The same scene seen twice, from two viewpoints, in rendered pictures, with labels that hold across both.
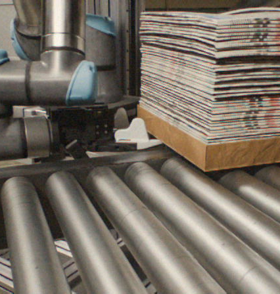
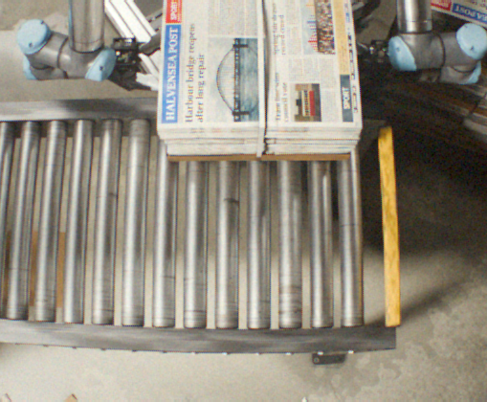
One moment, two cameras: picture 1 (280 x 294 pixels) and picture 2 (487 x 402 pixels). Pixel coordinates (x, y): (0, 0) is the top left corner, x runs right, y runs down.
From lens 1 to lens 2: 1.15 m
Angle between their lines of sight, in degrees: 60
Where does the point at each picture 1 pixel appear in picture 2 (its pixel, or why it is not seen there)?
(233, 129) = (188, 150)
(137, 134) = (152, 81)
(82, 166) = (99, 115)
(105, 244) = (75, 227)
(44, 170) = (74, 115)
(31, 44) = not seen: outside the picture
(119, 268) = (74, 249)
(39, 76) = (65, 65)
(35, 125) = not seen: hidden behind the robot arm
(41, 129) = not seen: hidden behind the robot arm
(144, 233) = (98, 221)
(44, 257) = (48, 227)
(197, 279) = (100, 269)
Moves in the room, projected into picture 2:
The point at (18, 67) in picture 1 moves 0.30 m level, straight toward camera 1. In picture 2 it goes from (52, 54) to (24, 191)
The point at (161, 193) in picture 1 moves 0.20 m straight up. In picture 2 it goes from (129, 176) to (112, 145)
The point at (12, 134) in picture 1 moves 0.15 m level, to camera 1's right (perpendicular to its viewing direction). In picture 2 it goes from (57, 73) to (115, 93)
